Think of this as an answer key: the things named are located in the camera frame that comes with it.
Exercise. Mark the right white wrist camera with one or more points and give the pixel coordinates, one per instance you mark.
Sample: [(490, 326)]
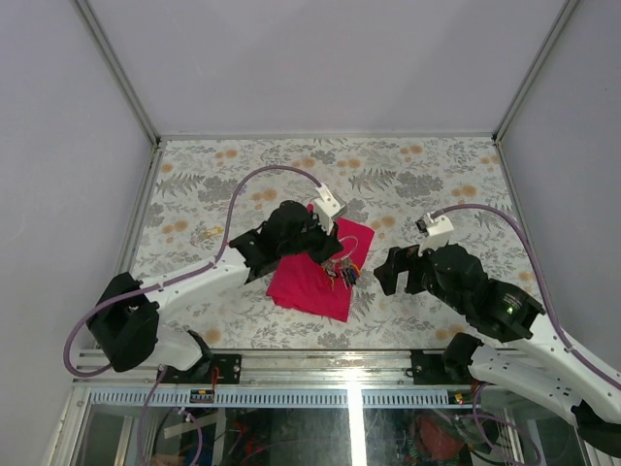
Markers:
[(436, 232)]

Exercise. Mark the small yellow key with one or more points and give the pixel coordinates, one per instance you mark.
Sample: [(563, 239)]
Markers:
[(212, 232)]

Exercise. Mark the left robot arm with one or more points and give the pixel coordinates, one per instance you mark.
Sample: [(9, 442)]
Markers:
[(129, 325)]

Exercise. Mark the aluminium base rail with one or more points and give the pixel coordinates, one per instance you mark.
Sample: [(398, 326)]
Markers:
[(297, 378)]

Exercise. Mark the pink folded cloth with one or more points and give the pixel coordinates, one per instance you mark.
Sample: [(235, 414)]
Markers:
[(301, 285)]

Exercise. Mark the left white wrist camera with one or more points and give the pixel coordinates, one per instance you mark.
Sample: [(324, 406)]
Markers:
[(328, 207)]

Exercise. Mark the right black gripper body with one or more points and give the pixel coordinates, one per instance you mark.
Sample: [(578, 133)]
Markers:
[(399, 256)]

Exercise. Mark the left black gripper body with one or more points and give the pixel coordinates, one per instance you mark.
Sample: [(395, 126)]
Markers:
[(318, 243)]

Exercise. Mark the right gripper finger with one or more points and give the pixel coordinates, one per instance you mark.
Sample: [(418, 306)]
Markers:
[(387, 275), (417, 267)]

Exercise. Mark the large keyring with keys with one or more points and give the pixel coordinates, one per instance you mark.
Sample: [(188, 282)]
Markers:
[(342, 269)]

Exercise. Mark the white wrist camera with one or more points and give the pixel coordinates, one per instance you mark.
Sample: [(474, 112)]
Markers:
[(328, 207), (436, 232)]

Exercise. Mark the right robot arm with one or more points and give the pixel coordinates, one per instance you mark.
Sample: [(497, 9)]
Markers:
[(570, 381)]

